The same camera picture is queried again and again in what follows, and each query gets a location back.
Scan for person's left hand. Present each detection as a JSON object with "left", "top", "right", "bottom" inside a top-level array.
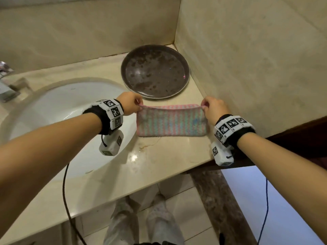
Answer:
[{"left": 117, "top": 91, "right": 144, "bottom": 116}]

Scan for person's right hand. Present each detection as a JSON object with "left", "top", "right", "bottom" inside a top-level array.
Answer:
[{"left": 201, "top": 96, "right": 232, "bottom": 126}]

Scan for pink and green knitted cloth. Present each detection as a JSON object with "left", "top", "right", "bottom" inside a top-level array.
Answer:
[{"left": 136, "top": 104, "right": 208, "bottom": 138}]

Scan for person's right forearm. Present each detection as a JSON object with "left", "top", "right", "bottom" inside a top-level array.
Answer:
[{"left": 237, "top": 133, "right": 327, "bottom": 236}]

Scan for person's left forearm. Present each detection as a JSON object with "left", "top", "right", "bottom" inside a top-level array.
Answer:
[{"left": 0, "top": 113, "right": 103, "bottom": 238}]

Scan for dark brown round plate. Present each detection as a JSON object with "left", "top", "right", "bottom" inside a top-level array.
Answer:
[{"left": 121, "top": 44, "right": 190, "bottom": 100}]

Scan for white sink basin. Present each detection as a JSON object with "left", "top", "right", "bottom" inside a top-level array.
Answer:
[{"left": 0, "top": 77, "right": 137, "bottom": 182}]

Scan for person's legs in light trousers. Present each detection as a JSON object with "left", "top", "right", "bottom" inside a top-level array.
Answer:
[{"left": 103, "top": 194, "right": 185, "bottom": 245}]

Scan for chrome faucet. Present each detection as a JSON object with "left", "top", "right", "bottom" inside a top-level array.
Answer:
[{"left": 0, "top": 61, "right": 21, "bottom": 103}]

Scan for left wrist camera with markers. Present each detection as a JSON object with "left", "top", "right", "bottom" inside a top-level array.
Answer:
[{"left": 83, "top": 99, "right": 125, "bottom": 157}]

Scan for wrist camera with markers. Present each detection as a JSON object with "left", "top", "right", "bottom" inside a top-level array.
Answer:
[
  {"left": 211, "top": 114, "right": 256, "bottom": 167},
  {"left": 83, "top": 99, "right": 125, "bottom": 157}
]

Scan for right wrist camera with markers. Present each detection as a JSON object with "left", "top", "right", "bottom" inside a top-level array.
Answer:
[{"left": 211, "top": 114, "right": 256, "bottom": 167}]

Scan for blue cable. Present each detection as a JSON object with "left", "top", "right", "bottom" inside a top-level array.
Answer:
[{"left": 257, "top": 177, "right": 269, "bottom": 245}]

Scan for black cable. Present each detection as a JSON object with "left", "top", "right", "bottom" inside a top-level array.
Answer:
[{"left": 62, "top": 163, "right": 88, "bottom": 245}]

